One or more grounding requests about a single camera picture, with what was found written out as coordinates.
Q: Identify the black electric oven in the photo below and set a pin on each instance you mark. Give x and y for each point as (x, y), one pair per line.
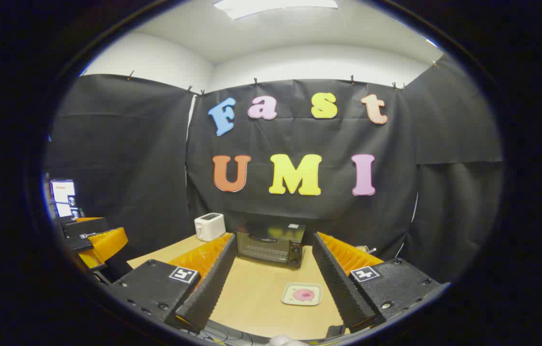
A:
(266, 247)

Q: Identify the pink round food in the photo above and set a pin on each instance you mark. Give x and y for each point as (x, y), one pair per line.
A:
(303, 294)

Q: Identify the white square plate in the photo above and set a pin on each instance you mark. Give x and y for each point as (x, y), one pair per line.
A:
(288, 298)

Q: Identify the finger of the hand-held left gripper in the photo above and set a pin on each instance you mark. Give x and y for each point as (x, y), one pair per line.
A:
(110, 242)
(91, 259)

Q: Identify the black backdrop cloth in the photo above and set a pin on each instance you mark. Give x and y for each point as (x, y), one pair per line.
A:
(155, 168)

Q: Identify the computer monitor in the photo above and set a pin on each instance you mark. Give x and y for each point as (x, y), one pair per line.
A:
(63, 197)

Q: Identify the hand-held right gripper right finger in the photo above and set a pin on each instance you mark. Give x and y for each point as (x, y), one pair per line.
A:
(336, 283)

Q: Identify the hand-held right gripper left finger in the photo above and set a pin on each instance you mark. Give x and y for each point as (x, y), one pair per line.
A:
(213, 283)

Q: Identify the ceiling light panel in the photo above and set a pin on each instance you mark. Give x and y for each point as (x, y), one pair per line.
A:
(432, 42)
(276, 6)

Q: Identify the white toaster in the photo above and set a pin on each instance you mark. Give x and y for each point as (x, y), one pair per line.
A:
(209, 228)

